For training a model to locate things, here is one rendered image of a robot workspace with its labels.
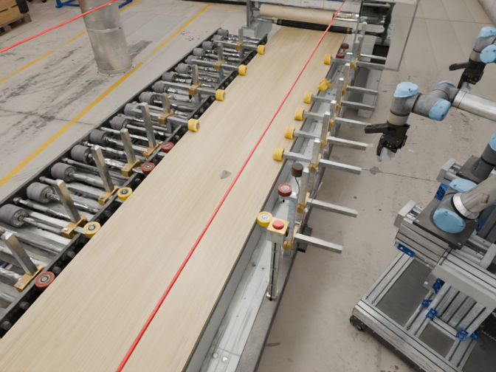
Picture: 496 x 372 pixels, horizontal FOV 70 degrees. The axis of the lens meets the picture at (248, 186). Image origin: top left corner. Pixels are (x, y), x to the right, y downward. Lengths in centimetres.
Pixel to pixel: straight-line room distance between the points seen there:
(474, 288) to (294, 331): 118
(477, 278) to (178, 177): 157
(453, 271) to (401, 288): 83
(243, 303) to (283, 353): 67
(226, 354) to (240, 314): 20
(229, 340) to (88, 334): 62
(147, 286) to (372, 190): 241
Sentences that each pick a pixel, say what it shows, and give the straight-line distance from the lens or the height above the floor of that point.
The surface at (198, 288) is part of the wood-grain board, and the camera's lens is 163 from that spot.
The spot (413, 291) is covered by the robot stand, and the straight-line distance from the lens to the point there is 264.
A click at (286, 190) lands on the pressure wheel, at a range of 201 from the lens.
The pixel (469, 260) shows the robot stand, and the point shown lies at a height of 96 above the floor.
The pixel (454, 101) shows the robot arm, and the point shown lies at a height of 162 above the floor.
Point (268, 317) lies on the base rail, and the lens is 178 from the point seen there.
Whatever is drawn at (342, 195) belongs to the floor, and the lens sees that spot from 339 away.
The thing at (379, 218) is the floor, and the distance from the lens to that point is 328.
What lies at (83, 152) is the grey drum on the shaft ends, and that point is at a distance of 261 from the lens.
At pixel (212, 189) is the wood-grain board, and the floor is 90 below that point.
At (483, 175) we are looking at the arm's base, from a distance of 223.
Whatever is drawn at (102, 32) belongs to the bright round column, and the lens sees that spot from 549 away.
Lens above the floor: 228
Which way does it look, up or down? 43 degrees down
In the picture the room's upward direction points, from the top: straight up
